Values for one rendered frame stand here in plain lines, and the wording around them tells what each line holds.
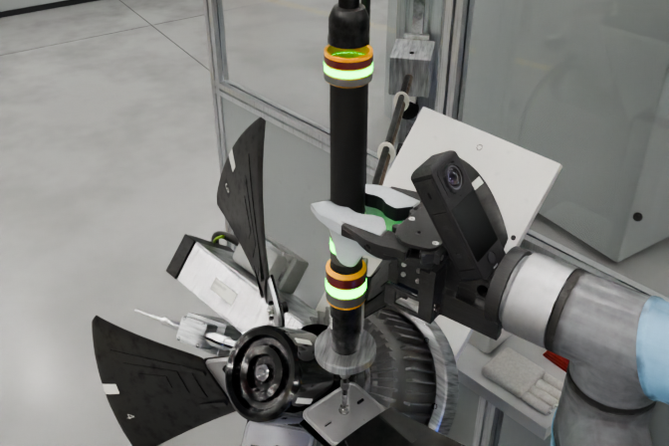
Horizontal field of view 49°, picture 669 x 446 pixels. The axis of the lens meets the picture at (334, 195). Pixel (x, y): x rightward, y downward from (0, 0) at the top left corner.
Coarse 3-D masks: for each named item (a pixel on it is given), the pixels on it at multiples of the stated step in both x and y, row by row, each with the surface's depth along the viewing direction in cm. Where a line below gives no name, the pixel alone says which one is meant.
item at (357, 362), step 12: (324, 336) 85; (360, 336) 85; (372, 336) 85; (324, 348) 83; (360, 348) 83; (372, 348) 83; (324, 360) 82; (336, 360) 82; (348, 360) 82; (360, 360) 82; (372, 360) 83; (336, 372) 81; (348, 372) 81
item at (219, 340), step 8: (136, 312) 126; (160, 320) 122; (168, 320) 121; (176, 328) 119; (208, 336) 114; (216, 336) 114; (224, 336) 113; (216, 344) 113; (224, 344) 113; (232, 344) 112
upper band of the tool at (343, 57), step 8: (336, 48) 67; (360, 48) 66; (368, 48) 66; (328, 56) 64; (336, 56) 67; (344, 56) 67; (352, 56) 67; (360, 56) 67; (368, 56) 64; (344, 88) 65; (352, 88) 65
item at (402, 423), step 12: (372, 420) 89; (384, 420) 89; (396, 420) 89; (408, 420) 89; (360, 432) 87; (372, 432) 87; (384, 432) 87; (396, 432) 88; (408, 432) 88; (420, 432) 88; (432, 432) 88; (336, 444) 85; (348, 444) 85; (360, 444) 86; (372, 444) 86; (384, 444) 86; (396, 444) 86; (408, 444) 86; (420, 444) 86; (432, 444) 86; (444, 444) 86; (456, 444) 87
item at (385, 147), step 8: (360, 0) 71; (368, 0) 71; (368, 8) 71; (408, 80) 122; (400, 96) 117; (400, 104) 114; (408, 104) 118; (392, 120) 110; (392, 128) 107; (392, 136) 106; (384, 144) 103; (384, 152) 102; (392, 152) 103; (384, 160) 100; (392, 160) 104; (376, 168) 98; (376, 176) 96; (376, 184) 94
